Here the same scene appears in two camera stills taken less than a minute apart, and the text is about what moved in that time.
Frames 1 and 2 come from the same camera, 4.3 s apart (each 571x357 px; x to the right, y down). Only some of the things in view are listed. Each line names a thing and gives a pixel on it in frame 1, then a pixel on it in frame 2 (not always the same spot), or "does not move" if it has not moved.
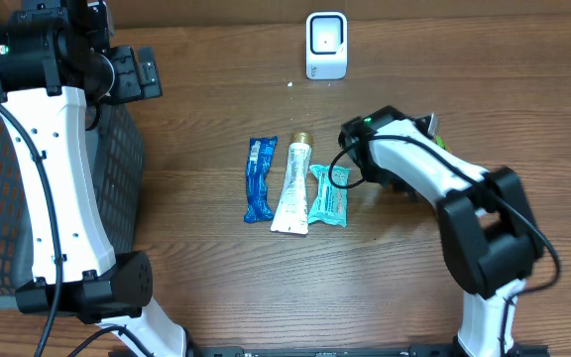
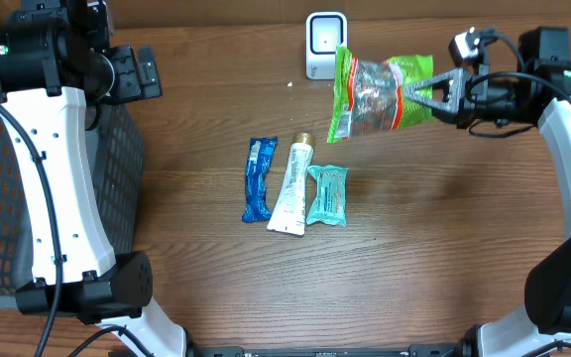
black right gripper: x=403 y=186 to x=466 y=107
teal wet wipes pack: x=330 y=205 does not move
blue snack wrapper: x=258 y=207 does not move
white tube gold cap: x=292 y=212 does not move
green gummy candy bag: x=439 y=140 to x=370 y=96
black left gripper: x=134 y=87 does not move
